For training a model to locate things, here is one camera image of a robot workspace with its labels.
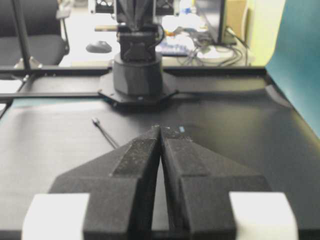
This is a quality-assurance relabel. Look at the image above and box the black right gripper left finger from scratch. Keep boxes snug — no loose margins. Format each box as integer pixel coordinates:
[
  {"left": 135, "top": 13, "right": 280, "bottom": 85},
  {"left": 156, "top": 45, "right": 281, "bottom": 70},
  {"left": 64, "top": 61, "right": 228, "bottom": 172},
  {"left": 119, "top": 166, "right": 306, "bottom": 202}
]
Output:
[{"left": 21, "top": 125, "right": 160, "bottom": 240}]

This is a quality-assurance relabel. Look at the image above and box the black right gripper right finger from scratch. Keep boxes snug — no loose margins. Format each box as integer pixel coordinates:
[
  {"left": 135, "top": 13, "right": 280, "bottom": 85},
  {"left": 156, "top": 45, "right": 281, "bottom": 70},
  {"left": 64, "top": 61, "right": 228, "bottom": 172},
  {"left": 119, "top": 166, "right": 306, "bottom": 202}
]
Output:
[{"left": 161, "top": 127, "right": 298, "bottom": 240}]

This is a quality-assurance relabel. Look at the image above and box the black computer mouse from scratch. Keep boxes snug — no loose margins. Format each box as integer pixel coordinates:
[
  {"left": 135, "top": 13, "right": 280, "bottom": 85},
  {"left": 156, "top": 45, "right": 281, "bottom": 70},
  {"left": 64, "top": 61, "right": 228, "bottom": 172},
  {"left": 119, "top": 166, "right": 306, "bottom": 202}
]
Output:
[{"left": 86, "top": 40, "right": 112, "bottom": 54}]

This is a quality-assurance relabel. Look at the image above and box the teal backdrop sheet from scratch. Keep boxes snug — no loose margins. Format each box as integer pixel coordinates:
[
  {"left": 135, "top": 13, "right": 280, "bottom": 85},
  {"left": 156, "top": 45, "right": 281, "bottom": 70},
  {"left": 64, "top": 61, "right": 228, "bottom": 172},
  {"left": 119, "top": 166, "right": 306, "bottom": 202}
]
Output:
[{"left": 265, "top": 0, "right": 320, "bottom": 137}]

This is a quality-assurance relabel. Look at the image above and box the black office chair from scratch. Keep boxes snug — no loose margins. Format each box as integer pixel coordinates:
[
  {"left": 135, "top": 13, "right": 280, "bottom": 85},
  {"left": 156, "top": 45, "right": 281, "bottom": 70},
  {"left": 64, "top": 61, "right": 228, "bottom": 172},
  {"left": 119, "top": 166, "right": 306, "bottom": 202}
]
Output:
[{"left": 0, "top": 0, "right": 69, "bottom": 66}]

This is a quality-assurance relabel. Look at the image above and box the black monitor on desk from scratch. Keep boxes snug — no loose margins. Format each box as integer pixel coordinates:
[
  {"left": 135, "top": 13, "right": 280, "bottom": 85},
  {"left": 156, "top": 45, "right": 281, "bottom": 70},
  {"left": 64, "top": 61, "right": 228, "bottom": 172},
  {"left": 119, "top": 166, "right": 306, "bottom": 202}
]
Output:
[{"left": 195, "top": 0, "right": 237, "bottom": 46}]

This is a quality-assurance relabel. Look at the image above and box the thin black cable on table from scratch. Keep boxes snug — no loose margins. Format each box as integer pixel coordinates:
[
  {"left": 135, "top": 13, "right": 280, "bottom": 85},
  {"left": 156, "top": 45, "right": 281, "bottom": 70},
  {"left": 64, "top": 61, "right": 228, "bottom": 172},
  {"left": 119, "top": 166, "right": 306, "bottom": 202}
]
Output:
[{"left": 91, "top": 117, "right": 118, "bottom": 149}]

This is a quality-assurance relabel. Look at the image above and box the black aluminium frame rail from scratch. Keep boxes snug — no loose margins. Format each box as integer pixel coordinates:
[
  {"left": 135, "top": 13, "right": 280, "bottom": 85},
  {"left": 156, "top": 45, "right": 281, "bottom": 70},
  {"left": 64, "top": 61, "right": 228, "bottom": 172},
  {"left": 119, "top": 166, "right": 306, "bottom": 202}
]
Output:
[{"left": 0, "top": 66, "right": 270, "bottom": 106}]

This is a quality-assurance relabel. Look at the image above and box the tangle of desk cables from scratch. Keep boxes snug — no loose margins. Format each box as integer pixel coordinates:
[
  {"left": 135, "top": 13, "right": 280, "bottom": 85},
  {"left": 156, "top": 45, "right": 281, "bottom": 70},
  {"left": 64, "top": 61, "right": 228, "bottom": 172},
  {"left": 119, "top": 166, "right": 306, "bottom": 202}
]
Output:
[{"left": 174, "top": 27, "right": 256, "bottom": 66}]

